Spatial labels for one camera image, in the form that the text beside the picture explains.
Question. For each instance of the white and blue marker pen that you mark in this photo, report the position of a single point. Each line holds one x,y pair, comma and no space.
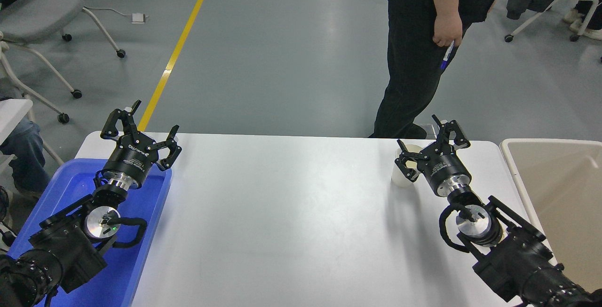
447,58

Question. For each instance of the white paper cup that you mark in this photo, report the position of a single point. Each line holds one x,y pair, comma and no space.
399,180

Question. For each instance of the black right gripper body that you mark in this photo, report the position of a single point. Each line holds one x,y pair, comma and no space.
442,166

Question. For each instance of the white wheeled chair frame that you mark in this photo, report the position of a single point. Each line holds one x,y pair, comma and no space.
28,69

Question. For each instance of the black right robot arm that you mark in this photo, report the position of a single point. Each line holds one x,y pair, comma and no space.
517,260

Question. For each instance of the blue plastic tray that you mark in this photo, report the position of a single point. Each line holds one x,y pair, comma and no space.
146,213

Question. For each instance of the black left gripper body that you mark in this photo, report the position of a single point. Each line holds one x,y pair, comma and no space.
132,155

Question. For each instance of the grey wheeled office chair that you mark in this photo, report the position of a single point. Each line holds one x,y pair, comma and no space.
37,15

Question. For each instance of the large pale plastic bin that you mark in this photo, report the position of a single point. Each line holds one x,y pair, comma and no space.
564,189

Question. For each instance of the seated person with white shoes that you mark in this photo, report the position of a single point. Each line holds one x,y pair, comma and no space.
585,29

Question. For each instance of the white framed wheeled chair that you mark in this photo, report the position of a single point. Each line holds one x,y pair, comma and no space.
583,1

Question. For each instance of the seated person in jeans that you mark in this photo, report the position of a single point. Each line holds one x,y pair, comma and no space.
26,152

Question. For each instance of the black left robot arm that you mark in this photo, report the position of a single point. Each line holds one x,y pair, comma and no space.
70,246

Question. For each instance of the small white power box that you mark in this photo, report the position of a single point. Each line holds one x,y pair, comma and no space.
138,18

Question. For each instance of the person's hand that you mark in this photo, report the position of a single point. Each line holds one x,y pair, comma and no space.
447,27

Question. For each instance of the standing person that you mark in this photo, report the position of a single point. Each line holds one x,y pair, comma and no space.
409,62

